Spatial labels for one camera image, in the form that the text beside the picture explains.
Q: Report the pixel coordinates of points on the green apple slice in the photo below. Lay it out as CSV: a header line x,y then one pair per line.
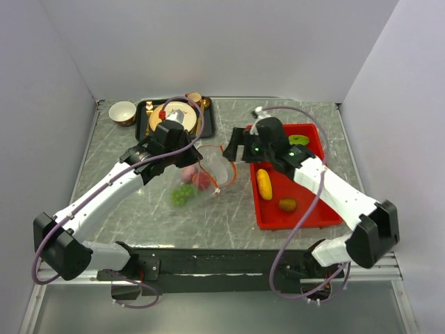
x,y
299,140

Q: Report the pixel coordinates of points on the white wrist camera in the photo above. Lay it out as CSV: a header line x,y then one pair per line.
x,y
175,114
259,114

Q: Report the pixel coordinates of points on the clear zip bag orange zipper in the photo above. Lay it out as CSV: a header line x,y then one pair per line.
x,y
222,173

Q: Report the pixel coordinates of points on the red apple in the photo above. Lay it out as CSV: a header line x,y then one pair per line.
x,y
201,181

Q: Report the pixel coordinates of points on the yellow brown mango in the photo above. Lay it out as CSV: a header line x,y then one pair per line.
x,y
288,204

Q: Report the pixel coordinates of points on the red plastic tray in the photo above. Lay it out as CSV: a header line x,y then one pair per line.
x,y
270,217

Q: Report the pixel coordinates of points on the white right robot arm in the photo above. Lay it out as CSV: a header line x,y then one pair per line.
x,y
373,225

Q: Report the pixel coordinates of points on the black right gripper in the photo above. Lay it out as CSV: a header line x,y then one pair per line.
x,y
240,137

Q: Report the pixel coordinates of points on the white orange bowl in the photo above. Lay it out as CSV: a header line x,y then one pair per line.
x,y
123,113

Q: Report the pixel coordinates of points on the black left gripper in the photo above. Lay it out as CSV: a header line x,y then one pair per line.
x,y
192,156

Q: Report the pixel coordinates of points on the small orange cup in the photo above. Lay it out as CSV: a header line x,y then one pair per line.
x,y
195,97

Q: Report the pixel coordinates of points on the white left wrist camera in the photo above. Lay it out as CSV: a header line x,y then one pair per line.
x,y
175,114

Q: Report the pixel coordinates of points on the orange cream plate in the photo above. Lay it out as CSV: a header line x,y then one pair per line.
x,y
190,117

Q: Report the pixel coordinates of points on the pink red peach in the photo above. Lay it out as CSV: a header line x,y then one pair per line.
x,y
187,174

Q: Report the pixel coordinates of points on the green grape bunch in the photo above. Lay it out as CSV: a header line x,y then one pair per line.
x,y
182,194

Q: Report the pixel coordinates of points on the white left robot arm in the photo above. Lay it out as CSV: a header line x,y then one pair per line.
x,y
60,240

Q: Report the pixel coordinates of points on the gold spoon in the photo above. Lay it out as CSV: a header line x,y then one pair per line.
x,y
204,103

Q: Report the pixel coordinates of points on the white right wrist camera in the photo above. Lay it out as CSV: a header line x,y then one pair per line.
x,y
259,114

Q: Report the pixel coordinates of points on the gold fork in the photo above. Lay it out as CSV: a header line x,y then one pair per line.
x,y
149,110

